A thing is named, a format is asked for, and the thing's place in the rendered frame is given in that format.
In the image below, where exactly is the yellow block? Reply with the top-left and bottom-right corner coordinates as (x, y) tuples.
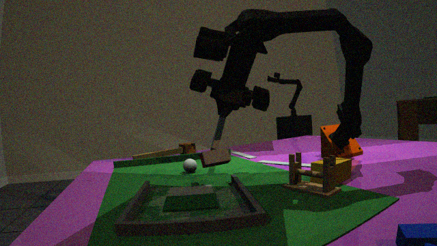
(310, 157), (352, 184)

